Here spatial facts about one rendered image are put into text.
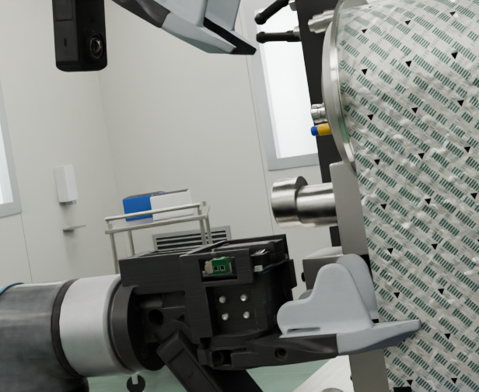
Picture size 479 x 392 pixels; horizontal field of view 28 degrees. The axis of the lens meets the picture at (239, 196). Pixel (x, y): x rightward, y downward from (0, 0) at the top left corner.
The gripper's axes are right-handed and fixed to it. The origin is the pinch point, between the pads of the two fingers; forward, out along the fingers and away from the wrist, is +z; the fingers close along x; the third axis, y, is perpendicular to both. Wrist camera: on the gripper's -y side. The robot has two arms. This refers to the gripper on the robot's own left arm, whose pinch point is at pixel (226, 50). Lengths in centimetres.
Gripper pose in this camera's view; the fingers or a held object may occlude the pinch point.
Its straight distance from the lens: 76.4
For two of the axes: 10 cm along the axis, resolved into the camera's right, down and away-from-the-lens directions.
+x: 4.0, -1.1, 9.1
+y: 4.7, -8.3, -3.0
